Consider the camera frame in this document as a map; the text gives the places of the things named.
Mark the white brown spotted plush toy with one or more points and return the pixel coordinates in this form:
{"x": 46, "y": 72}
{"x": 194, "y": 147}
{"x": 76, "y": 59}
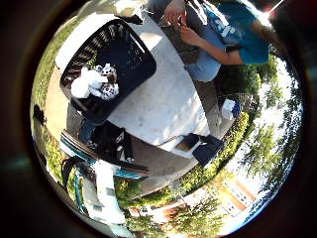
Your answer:
{"x": 109, "y": 87}

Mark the black plastic slotted basket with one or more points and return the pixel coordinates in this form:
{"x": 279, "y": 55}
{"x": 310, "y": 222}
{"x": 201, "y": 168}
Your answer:
{"x": 132, "y": 62}

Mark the white and blue box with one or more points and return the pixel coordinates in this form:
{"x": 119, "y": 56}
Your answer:
{"x": 228, "y": 109}

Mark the orange and white building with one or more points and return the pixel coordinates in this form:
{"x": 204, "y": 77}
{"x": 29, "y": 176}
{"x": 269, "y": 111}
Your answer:
{"x": 234, "y": 196}

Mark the person in blue shirt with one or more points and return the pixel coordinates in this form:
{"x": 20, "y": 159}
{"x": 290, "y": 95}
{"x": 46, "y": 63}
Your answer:
{"x": 231, "y": 36}

